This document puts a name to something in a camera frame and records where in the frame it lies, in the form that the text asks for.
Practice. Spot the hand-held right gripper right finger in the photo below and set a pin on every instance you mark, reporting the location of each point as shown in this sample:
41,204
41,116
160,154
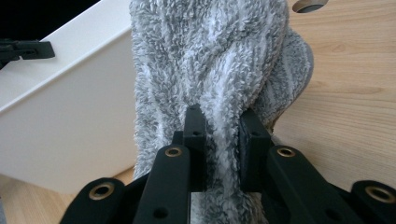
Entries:
253,155

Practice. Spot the white plastic basket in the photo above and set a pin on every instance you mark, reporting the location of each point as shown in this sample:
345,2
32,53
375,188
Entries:
68,130

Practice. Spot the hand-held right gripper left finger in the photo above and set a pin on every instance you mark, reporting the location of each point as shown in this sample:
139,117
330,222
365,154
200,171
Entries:
195,149

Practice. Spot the grey fluffy towel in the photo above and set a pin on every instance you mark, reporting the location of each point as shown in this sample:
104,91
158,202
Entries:
211,56

